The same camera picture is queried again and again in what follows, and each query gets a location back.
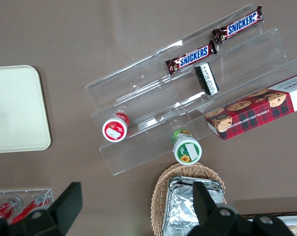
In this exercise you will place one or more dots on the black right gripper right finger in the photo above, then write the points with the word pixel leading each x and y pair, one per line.
pixel 207 211

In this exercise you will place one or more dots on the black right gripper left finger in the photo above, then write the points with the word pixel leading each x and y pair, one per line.
pixel 67 204

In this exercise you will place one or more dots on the aluminium foil tray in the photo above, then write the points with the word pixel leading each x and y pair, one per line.
pixel 180 209

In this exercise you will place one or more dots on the light oval wicker basket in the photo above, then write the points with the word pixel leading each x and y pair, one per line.
pixel 160 191

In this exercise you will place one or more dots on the beige rectangular serving tray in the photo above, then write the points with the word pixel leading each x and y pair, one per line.
pixel 15 108

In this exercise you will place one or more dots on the clear acrylic bottle rack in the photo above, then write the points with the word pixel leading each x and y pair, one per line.
pixel 49 193

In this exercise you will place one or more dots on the red cola bottle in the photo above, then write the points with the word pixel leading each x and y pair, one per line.
pixel 31 207
pixel 4 209

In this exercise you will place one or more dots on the green lid cup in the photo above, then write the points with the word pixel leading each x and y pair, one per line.
pixel 187 150

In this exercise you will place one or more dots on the red lid cup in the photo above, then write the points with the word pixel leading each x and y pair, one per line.
pixel 114 129

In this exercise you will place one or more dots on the clear rice cracker bag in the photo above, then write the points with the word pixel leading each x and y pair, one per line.
pixel 294 229

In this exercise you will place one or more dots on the red tartan cookie box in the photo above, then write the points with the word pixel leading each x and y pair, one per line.
pixel 256 110

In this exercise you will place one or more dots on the clear acrylic stepped shelf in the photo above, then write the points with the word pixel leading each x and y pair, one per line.
pixel 138 98

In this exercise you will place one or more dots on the small black white box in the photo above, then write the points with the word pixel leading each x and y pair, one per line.
pixel 207 79

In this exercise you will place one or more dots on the brown Snickers bar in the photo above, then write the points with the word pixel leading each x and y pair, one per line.
pixel 192 57
pixel 240 25

